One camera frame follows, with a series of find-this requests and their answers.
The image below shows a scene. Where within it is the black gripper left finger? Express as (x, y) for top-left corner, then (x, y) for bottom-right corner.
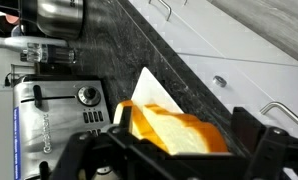
(48, 105), (157, 180)

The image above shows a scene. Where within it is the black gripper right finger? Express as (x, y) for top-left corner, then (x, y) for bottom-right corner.
(231, 106), (298, 180)

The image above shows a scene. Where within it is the bread slice orange crust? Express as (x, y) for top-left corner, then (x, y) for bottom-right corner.
(113, 99), (150, 142)
(141, 103), (229, 155)

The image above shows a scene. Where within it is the white square plate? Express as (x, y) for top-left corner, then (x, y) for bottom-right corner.
(130, 66), (185, 114)

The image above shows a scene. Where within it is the round steel cabinet lock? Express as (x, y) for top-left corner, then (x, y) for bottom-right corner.
(212, 75), (228, 89)

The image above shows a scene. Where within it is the stainless steel toaster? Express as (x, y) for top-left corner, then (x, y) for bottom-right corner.
(12, 74), (112, 180)

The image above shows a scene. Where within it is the black and clear grinder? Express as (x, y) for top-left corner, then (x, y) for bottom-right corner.
(19, 42), (78, 65)

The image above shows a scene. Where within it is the steel coffee carafe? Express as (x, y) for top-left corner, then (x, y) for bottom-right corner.
(18, 0), (85, 40)

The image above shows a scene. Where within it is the long steel cabinet handle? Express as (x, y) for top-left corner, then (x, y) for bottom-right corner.
(259, 101), (298, 133)

